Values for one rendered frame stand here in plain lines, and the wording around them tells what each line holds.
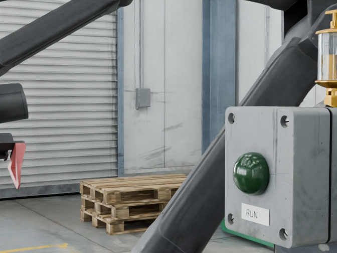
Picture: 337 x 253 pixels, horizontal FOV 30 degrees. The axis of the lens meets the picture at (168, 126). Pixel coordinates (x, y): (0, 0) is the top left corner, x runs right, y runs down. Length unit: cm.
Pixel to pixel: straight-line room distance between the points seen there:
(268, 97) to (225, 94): 835
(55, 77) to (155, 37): 161
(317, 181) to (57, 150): 795
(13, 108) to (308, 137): 87
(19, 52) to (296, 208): 92
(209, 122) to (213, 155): 872
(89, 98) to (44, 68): 72
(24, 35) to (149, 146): 773
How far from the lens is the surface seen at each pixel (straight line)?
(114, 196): 600
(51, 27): 128
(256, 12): 900
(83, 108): 844
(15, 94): 123
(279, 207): 42
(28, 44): 127
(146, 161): 895
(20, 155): 116
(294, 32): 79
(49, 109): 827
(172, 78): 911
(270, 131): 42
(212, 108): 936
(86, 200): 665
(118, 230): 608
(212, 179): 67
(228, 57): 910
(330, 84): 48
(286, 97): 73
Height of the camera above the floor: 134
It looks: 3 degrees down
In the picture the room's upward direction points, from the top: straight up
